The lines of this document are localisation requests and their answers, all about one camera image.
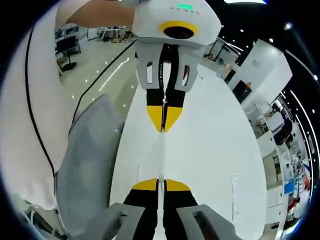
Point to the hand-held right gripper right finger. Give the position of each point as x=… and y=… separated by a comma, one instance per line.
x=185, y=215

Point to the white square pillar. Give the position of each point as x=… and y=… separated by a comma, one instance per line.
x=265, y=70

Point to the grey mesh office chair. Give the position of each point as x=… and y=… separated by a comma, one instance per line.
x=87, y=155

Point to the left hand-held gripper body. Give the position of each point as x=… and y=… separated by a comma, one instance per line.
x=150, y=22

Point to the black cabinet with orange item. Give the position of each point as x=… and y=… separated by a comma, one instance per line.
x=240, y=91

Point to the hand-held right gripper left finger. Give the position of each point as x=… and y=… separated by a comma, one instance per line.
x=135, y=215

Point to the person's white shirt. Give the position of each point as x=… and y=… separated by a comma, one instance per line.
x=20, y=112

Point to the black monitor on stand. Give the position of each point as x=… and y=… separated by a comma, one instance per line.
x=66, y=45

